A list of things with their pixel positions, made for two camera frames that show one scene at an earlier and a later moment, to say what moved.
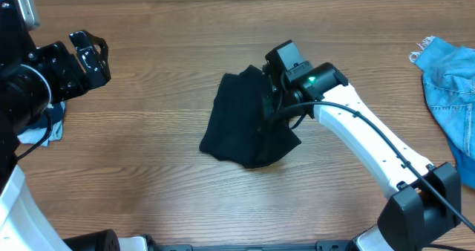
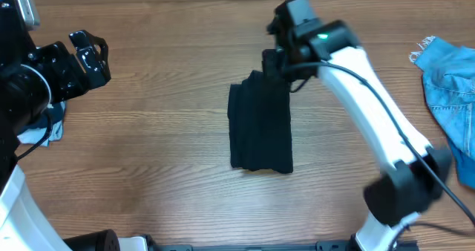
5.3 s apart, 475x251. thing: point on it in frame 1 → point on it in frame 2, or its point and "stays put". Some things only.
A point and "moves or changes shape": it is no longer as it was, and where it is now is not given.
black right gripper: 268,102 → 272,63
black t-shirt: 239,129 moves or changes shape
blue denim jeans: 448,80 stays put
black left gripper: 74,69 stays put
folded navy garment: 47,119 stays put
